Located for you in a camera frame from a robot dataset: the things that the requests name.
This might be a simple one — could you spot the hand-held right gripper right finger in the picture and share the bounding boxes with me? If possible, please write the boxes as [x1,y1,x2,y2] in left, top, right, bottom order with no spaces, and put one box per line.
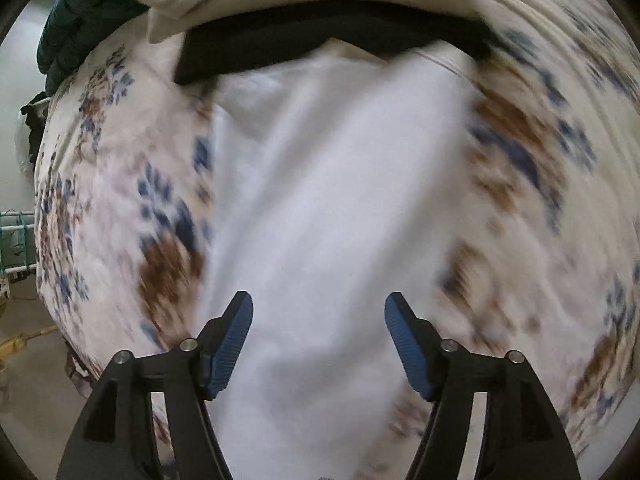
[384,291,582,480]

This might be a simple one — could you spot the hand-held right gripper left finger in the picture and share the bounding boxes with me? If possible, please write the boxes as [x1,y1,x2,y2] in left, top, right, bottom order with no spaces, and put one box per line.
[56,290,254,480]

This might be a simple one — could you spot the white garment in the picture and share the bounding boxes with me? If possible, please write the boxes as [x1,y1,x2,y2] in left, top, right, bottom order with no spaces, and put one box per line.
[202,50,481,480]

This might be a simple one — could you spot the floral bed sheet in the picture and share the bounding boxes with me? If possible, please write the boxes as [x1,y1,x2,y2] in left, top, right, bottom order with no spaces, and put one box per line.
[31,0,640,480]

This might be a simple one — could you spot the yellow tool on floor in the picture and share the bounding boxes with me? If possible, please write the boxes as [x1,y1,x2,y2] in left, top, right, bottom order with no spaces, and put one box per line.
[0,325,60,361]

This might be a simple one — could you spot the green metal rack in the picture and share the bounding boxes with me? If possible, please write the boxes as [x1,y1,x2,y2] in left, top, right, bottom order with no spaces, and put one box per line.
[0,209,38,278]

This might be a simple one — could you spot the black folded cloth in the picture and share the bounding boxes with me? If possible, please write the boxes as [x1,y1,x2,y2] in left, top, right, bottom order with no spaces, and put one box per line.
[173,10,501,87]

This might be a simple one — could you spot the teal quilted blanket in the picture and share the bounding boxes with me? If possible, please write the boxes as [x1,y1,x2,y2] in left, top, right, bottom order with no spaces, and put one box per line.
[36,0,151,97]

